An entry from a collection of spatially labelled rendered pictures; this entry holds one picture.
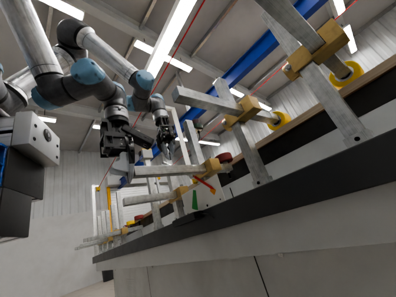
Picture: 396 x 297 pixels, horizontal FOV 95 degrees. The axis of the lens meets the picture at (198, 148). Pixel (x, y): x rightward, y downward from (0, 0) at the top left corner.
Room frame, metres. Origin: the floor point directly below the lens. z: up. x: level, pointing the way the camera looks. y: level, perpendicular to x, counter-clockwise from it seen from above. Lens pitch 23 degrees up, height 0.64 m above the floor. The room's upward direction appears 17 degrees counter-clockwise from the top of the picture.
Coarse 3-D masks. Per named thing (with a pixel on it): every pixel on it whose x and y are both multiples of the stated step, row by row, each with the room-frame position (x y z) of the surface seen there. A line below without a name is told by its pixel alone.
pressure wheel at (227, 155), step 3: (222, 153) 0.75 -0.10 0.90; (225, 153) 0.75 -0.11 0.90; (228, 153) 0.76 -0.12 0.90; (216, 156) 0.76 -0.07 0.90; (219, 156) 0.75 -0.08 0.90; (222, 156) 0.75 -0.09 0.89; (225, 156) 0.75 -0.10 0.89; (228, 156) 0.76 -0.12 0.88; (231, 156) 0.77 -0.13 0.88; (219, 159) 0.76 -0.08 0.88; (222, 159) 0.75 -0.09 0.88; (225, 159) 0.75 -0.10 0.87; (228, 159) 0.76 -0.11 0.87; (231, 159) 0.77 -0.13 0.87; (222, 162) 0.79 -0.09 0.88; (225, 162) 0.78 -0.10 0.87; (228, 162) 0.81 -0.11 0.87; (228, 174) 0.79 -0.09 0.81; (231, 177) 0.79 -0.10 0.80
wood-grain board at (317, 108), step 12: (372, 72) 0.44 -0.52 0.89; (384, 72) 0.43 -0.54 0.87; (348, 84) 0.48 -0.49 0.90; (360, 84) 0.46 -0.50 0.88; (312, 108) 0.56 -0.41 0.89; (300, 120) 0.60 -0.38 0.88; (276, 132) 0.67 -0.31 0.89; (264, 144) 0.72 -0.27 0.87; (240, 156) 0.81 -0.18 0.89; (144, 216) 1.73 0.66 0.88
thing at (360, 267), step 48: (384, 96) 0.46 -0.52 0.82; (288, 144) 0.67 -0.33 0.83; (336, 144) 0.57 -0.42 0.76; (240, 192) 0.89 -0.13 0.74; (144, 288) 1.95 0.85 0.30; (192, 288) 1.34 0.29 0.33; (240, 288) 1.03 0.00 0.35; (288, 288) 0.85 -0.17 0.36; (336, 288) 0.72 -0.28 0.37; (384, 288) 0.63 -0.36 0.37
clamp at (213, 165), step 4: (208, 160) 0.67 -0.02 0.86; (212, 160) 0.67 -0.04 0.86; (216, 160) 0.69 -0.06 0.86; (204, 164) 0.69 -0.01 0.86; (208, 164) 0.67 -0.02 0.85; (212, 164) 0.67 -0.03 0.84; (216, 164) 0.68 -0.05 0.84; (208, 168) 0.68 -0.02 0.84; (212, 168) 0.66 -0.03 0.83; (216, 168) 0.68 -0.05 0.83; (220, 168) 0.69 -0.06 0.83; (208, 172) 0.68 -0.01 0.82; (212, 172) 0.69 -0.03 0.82; (216, 172) 0.71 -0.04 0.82; (200, 176) 0.72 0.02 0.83; (204, 176) 0.72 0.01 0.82; (208, 176) 0.74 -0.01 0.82; (196, 180) 0.75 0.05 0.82
